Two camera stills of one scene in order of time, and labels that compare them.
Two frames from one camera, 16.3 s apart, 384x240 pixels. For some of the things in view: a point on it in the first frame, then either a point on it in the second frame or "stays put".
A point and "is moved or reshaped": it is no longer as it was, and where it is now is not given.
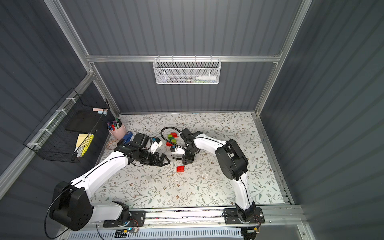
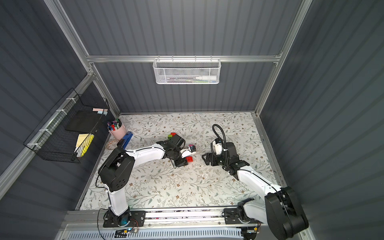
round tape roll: [111, 144] stays put
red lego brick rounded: [180, 169] is moved or reshaped
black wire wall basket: [62, 135] stays put
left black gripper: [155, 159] -> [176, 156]
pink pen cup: [116, 129] stays put
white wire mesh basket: [187, 71] stays put
